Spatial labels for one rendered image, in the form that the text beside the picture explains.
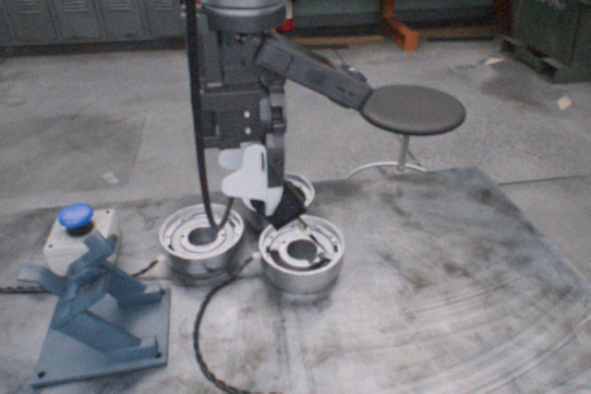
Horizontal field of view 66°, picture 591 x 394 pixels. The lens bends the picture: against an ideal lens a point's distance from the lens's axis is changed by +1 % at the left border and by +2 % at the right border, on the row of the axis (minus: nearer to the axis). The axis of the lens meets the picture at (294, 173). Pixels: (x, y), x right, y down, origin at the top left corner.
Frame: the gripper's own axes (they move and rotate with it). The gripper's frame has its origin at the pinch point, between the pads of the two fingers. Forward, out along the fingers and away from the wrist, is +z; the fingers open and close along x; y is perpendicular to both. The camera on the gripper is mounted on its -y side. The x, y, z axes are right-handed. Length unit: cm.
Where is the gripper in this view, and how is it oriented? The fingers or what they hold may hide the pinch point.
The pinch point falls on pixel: (272, 196)
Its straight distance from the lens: 48.8
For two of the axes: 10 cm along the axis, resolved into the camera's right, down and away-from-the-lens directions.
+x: 1.9, 5.5, -8.1
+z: -0.1, 8.3, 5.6
